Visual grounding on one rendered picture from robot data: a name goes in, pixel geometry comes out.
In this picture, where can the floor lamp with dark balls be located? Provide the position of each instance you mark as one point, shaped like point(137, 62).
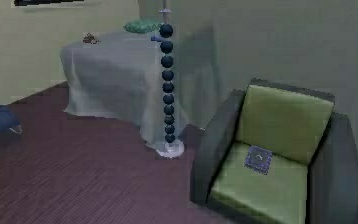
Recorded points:
point(168, 86)

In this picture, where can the small brown object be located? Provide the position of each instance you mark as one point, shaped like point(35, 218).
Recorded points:
point(90, 39)

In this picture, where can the small blue object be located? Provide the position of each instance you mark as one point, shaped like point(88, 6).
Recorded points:
point(155, 38)

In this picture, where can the grey armchair with green cushions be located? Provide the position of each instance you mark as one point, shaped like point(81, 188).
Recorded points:
point(280, 133)

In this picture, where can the table with grey cloth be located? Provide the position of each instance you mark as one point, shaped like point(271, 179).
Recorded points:
point(120, 80)

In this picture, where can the dark framed wall picture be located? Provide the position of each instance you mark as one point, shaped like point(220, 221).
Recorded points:
point(47, 2)

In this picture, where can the green crumpled object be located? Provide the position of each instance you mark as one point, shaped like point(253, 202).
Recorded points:
point(142, 26)

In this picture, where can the blue patterned square on armchair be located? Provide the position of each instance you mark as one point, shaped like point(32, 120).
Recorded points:
point(258, 160)

